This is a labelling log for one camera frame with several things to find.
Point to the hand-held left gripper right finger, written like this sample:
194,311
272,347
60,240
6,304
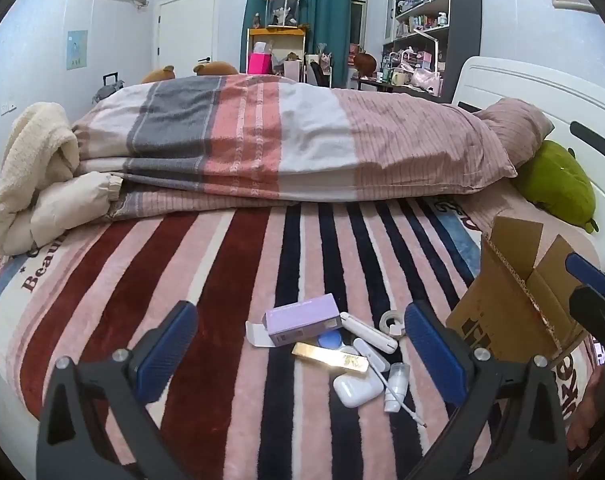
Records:
432,355

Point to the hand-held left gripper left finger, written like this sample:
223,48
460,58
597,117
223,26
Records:
167,355

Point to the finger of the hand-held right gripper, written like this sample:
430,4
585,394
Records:
590,272

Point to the white power bank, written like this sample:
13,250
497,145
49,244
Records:
367,332

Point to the brown cardboard box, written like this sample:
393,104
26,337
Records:
507,320

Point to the person's right hand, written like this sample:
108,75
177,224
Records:
585,410

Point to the small clear bottle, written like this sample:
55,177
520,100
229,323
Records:
396,387

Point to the clear tape roll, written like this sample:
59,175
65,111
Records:
388,321

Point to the white thin stick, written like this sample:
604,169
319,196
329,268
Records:
407,409

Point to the white oblong case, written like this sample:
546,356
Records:
372,355

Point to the white earbuds case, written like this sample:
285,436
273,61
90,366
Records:
355,390

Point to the striped printed blanket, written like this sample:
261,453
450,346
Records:
182,270

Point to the green plush toy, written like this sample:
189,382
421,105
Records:
557,185

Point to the blue round case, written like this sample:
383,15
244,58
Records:
328,341

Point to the gold metal bar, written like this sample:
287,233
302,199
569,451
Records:
327,357

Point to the pink ribbed bed sheet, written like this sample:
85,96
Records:
507,202

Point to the purple carton box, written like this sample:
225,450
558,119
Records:
302,317

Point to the pink ribbed pillow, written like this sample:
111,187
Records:
517,125

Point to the beige puffy jacket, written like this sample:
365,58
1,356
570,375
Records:
67,205

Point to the white bed headboard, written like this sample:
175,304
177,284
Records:
512,82

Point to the cream fleece blanket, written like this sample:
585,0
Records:
32,160

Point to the pink grey striped duvet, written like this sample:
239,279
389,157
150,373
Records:
262,130

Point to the cluttered desk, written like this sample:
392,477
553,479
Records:
402,85

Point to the grey suitcase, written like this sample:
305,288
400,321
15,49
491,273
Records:
107,91

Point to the brown plush bear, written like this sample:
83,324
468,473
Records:
158,75
217,68

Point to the white desk lamp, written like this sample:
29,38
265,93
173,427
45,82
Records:
430,42

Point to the dark bookshelf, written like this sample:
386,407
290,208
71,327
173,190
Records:
465,10

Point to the brown round wig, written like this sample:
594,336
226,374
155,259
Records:
365,64

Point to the bright pink bag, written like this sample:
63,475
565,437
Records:
260,64

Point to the white door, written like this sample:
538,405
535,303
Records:
187,35

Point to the yellow shelf unit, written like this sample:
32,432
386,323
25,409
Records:
277,32

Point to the window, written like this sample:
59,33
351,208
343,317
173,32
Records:
360,10

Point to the teal curtain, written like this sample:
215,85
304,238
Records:
327,10

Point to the glass display case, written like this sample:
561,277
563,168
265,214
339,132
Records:
282,7

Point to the wall socket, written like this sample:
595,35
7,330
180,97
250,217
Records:
8,108

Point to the small wall poster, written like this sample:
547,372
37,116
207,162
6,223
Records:
77,50

